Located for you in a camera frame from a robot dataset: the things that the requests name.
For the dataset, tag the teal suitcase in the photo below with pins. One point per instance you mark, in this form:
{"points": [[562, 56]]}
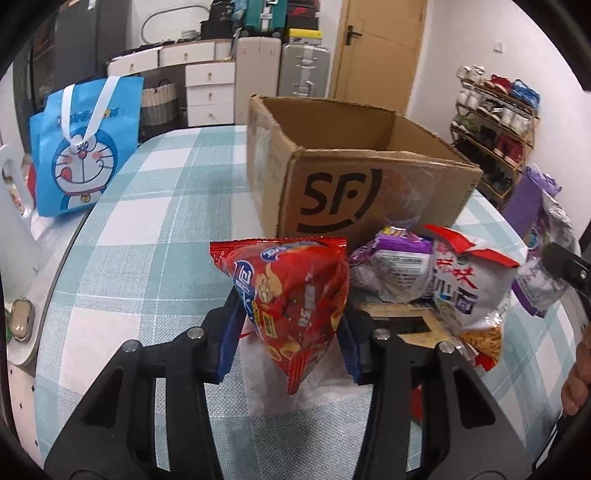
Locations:
{"points": [[263, 14]]}

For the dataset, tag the large purple snack bag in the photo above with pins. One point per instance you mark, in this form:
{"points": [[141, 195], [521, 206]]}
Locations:
{"points": [[531, 207]]}

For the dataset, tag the shoe rack with shoes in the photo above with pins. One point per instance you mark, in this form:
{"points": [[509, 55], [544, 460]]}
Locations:
{"points": [[498, 134]]}

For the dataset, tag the yellow black box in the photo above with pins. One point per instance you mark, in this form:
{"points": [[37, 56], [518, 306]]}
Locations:
{"points": [[304, 36]]}

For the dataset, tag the silver suitcase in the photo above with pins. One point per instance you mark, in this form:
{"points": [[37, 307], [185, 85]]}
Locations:
{"points": [[304, 69]]}

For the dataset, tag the grey round hoop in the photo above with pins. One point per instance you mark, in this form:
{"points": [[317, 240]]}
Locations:
{"points": [[147, 21]]}

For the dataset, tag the checkered tablecloth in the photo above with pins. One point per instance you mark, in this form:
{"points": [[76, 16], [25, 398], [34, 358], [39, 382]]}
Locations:
{"points": [[152, 240]]}

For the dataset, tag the brown cardboard box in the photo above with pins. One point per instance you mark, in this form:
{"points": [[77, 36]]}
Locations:
{"points": [[332, 194]]}

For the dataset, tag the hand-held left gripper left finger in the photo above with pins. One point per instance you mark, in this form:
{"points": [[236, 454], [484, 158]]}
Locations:
{"points": [[228, 337]]}

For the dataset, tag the person's right hand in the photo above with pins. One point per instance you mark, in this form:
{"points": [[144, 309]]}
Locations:
{"points": [[579, 383]]}

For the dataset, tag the white red snack bag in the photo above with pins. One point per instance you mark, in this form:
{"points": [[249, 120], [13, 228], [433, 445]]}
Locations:
{"points": [[466, 286]]}

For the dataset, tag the blue cartoon tote bag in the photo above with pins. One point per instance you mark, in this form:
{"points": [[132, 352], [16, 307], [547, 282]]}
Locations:
{"points": [[92, 152]]}

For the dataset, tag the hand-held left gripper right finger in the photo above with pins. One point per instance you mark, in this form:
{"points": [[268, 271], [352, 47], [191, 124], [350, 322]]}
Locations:
{"points": [[353, 350]]}

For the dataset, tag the white drawer cabinet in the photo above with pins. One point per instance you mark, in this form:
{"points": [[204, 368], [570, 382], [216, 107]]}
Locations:
{"points": [[210, 97]]}

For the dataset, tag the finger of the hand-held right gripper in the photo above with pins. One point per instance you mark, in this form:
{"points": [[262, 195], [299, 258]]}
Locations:
{"points": [[565, 267]]}

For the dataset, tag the purple white snack packet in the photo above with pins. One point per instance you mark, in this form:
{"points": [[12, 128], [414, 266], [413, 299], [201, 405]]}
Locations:
{"points": [[397, 267]]}

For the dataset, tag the stack of black boxes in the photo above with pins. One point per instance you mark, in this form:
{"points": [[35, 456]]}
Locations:
{"points": [[302, 16]]}

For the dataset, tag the dark flat snack packet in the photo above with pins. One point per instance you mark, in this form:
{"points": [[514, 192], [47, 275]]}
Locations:
{"points": [[415, 325]]}

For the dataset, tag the woven basket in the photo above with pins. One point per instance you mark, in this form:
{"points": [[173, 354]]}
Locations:
{"points": [[159, 106]]}

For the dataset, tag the wooden door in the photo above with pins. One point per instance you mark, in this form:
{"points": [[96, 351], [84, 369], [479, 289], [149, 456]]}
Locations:
{"points": [[378, 55]]}

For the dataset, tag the orange snack packet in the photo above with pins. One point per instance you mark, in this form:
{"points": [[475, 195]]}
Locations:
{"points": [[482, 346]]}

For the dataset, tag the beige suitcase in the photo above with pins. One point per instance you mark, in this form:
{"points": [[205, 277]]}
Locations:
{"points": [[258, 69]]}

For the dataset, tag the grey fridge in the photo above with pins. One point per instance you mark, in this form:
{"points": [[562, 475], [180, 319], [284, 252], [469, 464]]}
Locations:
{"points": [[83, 46]]}

